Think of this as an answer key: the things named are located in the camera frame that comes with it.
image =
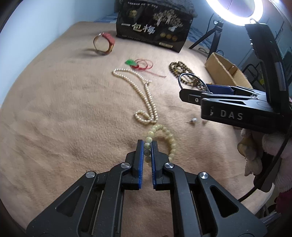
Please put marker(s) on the cardboard box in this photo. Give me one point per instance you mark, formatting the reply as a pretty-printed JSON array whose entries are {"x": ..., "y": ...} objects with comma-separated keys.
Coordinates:
[{"x": 225, "y": 73}]

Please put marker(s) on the right gloved hand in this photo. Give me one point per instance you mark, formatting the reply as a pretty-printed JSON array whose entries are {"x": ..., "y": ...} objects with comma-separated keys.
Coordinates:
[{"x": 251, "y": 147}]

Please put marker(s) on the thin black bangle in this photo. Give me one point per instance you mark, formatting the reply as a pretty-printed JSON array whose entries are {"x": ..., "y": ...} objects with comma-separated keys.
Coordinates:
[{"x": 192, "y": 80}]

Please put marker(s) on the blue checkered bedsheet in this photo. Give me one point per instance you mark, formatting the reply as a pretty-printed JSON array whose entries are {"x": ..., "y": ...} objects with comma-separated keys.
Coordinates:
[{"x": 193, "y": 35}]

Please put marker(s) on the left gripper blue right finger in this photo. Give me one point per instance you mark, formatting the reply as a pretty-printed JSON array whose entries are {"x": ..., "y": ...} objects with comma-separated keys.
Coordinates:
[{"x": 154, "y": 150}]

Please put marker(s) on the pearl earring stud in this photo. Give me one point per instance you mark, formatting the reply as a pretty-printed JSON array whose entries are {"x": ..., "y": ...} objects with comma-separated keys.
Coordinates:
[{"x": 193, "y": 120}]

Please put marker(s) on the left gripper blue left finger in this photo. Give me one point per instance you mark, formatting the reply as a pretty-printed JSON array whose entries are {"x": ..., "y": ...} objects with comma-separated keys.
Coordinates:
[{"x": 139, "y": 162}]

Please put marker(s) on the black snack bag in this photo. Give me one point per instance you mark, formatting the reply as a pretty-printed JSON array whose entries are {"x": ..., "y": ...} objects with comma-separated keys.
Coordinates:
[{"x": 161, "y": 23}]

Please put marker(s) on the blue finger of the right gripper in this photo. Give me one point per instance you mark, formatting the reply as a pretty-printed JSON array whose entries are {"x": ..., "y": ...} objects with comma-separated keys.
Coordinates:
[{"x": 214, "y": 88}]

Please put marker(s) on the white ring light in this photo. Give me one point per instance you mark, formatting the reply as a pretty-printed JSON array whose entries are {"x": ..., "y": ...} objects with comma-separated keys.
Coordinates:
[{"x": 238, "y": 12}]

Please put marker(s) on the red wooden bangle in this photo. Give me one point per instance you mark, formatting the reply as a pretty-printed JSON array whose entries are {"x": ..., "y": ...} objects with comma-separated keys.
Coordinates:
[{"x": 104, "y": 43}]

